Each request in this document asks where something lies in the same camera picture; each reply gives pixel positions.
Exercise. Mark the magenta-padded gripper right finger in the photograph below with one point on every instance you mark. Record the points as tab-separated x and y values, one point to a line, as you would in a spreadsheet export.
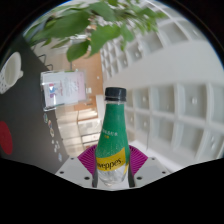
136	158

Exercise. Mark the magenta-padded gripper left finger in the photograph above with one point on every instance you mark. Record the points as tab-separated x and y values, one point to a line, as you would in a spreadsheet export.
87	158

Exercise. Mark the green-labelled clear drink bottle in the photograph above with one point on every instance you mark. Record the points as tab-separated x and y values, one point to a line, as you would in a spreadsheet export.
111	140

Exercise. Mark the clear acrylic sign stand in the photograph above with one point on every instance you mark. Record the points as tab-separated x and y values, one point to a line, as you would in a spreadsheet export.
65	88

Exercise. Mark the recessed ceiling lights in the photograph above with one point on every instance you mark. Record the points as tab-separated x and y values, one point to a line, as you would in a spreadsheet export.
194	100

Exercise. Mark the flat round red coaster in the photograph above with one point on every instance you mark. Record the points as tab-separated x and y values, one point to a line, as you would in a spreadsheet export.
5	138

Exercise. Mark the large-leaved green potted plant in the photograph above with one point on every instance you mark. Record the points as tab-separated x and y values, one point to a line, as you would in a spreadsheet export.
100	33

